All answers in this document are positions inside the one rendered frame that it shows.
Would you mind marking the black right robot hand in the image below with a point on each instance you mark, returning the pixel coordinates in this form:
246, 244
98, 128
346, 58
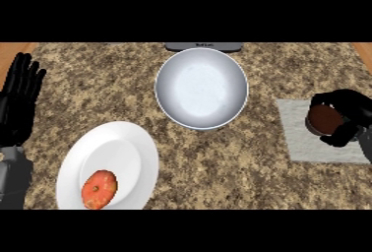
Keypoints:
354, 108

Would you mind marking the grey placemat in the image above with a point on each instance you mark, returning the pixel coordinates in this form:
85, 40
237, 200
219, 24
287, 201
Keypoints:
311, 144

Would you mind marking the orange tomato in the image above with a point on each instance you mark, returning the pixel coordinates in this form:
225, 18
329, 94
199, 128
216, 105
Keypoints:
100, 189

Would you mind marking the brown chocolate cupcake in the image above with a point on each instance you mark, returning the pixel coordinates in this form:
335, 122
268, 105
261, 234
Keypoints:
324, 120

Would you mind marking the white plate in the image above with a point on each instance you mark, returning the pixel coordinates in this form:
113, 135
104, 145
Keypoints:
116, 154

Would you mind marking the dark grey appliance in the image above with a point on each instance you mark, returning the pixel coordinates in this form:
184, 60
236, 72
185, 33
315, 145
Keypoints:
205, 46

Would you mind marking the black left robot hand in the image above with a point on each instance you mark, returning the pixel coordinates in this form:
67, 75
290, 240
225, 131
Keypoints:
17, 98

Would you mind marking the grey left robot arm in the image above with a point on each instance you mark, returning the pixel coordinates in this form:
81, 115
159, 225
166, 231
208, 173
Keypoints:
13, 177

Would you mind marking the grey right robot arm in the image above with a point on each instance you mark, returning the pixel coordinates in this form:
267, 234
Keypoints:
367, 144

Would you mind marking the white bowl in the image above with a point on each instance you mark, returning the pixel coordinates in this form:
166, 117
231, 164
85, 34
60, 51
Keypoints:
202, 88

